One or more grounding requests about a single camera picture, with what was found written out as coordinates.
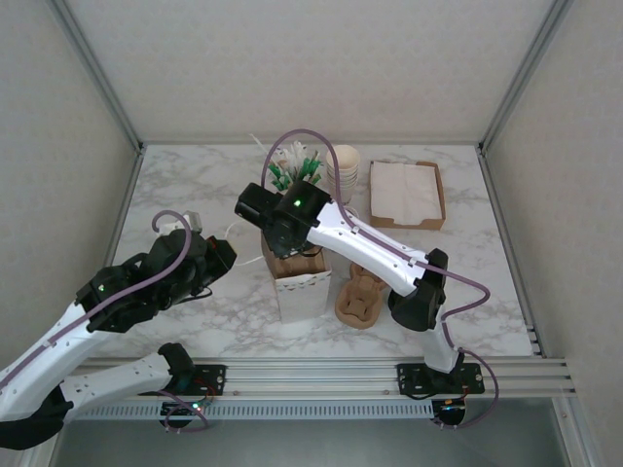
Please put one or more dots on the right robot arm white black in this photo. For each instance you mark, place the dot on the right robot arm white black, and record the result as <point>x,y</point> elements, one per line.
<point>365,243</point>

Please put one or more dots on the aluminium table rail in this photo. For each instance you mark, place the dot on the aluminium table rail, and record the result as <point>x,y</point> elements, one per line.
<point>311,377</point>

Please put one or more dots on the long white straw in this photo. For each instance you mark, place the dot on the long white straw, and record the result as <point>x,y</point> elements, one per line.
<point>258,143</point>

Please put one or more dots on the aluminium frame post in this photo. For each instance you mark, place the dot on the aluminium frame post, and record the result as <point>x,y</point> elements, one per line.
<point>97,73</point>
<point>524,73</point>

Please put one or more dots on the brown pulp cup carrier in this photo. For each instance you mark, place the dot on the brown pulp cup carrier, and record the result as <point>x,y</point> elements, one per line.
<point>357,306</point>

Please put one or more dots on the stack of white paper cups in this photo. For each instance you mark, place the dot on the stack of white paper cups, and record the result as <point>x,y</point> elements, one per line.
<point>348,165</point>

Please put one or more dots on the pastel printed paper gift bag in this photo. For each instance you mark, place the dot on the pastel printed paper gift bag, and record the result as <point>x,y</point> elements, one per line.
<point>304,301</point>

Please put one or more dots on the aluminium side rail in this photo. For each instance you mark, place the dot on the aluminium side rail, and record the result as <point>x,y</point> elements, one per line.
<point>121,219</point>
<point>506,228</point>

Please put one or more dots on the white wrapped straws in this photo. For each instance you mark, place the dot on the white wrapped straws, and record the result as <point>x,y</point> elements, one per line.
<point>294,152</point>

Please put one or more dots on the white paper napkins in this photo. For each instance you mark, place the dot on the white paper napkins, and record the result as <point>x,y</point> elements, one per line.
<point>404,190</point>

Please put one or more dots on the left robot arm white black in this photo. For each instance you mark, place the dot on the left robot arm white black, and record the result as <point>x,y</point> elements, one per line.
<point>44,360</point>

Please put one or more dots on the brown cardboard tray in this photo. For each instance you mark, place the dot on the brown cardboard tray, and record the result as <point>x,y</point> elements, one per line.
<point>409,224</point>

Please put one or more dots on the black controller board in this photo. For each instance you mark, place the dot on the black controller board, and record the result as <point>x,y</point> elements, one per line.
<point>182,409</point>
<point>450,407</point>

